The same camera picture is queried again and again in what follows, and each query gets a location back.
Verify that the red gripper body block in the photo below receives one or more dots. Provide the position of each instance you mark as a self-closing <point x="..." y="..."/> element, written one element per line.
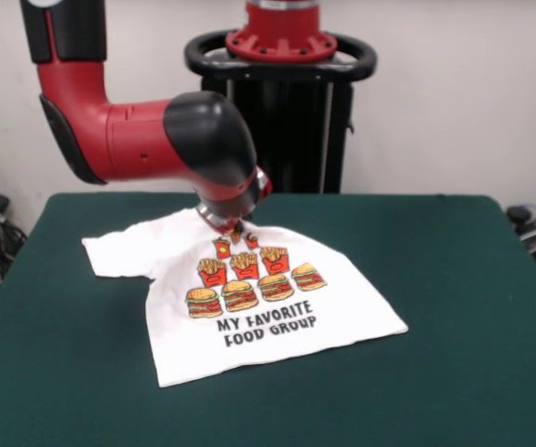
<point x="223" y="226"/>

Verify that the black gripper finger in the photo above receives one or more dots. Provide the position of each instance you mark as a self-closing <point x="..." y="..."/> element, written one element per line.
<point x="248" y="216"/>
<point x="238" y="228"/>

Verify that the white printed t-shirt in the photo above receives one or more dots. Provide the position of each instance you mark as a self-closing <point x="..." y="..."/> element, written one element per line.
<point x="179" y="354"/>

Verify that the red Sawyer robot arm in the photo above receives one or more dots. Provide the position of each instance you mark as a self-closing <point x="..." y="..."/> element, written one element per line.
<point x="147" y="135"/>

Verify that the dark green table cloth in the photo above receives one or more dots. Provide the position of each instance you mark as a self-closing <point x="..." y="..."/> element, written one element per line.
<point x="435" y="302"/>

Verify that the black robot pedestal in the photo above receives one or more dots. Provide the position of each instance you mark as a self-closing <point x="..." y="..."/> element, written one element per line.
<point x="296" y="139"/>

